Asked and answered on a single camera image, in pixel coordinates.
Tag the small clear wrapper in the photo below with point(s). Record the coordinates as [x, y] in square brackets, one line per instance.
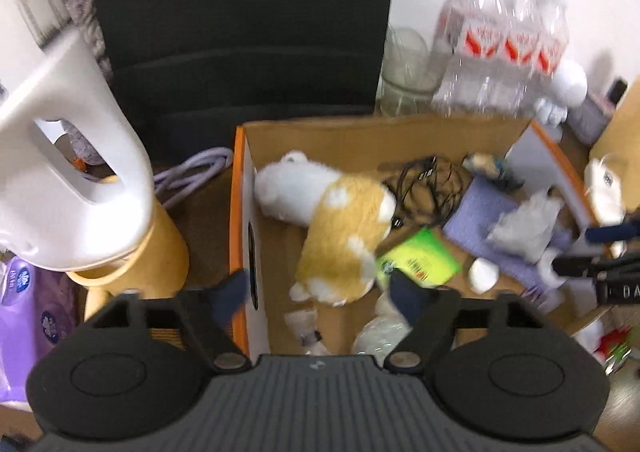
[303, 324]

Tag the red artificial flower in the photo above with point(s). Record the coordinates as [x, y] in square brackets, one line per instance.
[614, 349]

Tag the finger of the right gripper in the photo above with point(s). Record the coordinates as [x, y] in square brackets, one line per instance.
[613, 233]

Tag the yellow white plush toy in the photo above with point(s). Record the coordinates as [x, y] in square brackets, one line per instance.
[346, 215]

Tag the left water bottle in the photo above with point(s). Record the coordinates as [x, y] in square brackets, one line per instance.
[473, 34]

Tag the right water bottle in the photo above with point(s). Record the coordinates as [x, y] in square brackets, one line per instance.
[553, 43]

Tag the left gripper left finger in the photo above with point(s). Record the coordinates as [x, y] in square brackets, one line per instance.
[206, 314]

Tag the white tissue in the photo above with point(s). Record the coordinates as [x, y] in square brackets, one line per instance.
[526, 231]

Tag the clear plastic bag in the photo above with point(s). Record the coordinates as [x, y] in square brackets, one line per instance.
[382, 334]

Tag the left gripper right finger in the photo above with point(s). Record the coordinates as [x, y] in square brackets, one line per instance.
[430, 313]

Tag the white detergent bottle vase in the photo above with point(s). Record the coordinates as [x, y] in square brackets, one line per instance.
[76, 183]

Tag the white robot speaker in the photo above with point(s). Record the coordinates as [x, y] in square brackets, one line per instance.
[566, 89]

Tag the yellow eraser box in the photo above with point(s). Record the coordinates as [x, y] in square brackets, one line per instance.
[604, 192]

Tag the starry night tissue pack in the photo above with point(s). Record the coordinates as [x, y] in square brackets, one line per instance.
[494, 169]

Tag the yellow mug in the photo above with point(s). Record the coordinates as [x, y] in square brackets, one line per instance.
[157, 268]

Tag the middle water bottle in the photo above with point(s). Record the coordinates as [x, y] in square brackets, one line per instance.
[520, 44]

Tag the black paper bag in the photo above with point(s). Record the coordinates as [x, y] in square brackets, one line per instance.
[186, 73]

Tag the yellow thermos jug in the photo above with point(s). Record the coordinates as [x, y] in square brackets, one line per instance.
[619, 145]

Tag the purple tissue box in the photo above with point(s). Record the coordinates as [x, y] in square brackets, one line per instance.
[38, 311]

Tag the purple knit pouch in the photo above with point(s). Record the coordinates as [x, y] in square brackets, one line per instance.
[479, 210]

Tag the glass cup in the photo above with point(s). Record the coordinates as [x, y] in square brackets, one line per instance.
[408, 78]

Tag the water bottle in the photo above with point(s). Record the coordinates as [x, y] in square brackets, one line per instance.
[473, 34]
[520, 44]
[553, 43]

